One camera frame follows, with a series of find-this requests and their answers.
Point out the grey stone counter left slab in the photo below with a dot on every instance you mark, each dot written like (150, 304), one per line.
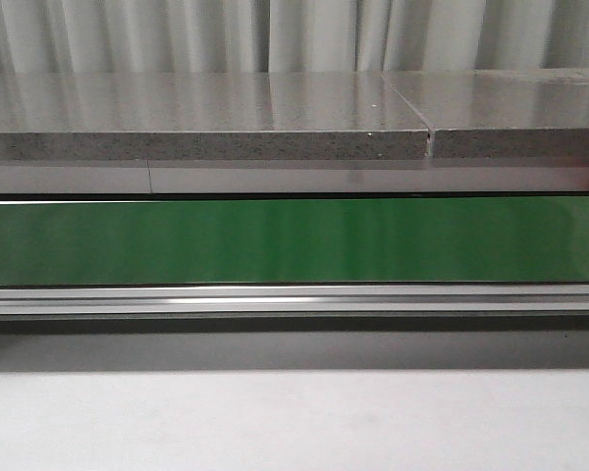
(213, 116)

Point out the grey stone counter slab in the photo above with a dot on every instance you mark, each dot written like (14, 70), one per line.
(500, 114)
(213, 116)

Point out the grey stone counter right slab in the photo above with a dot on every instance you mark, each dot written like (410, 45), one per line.
(500, 114)

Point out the green conveyor belt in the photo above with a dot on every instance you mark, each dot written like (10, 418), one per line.
(176, 242)

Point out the white pleated curtain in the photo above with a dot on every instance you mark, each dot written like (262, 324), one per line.
(291, 36)

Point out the aluminium conveyor frame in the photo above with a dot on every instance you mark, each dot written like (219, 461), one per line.
(294, 301)

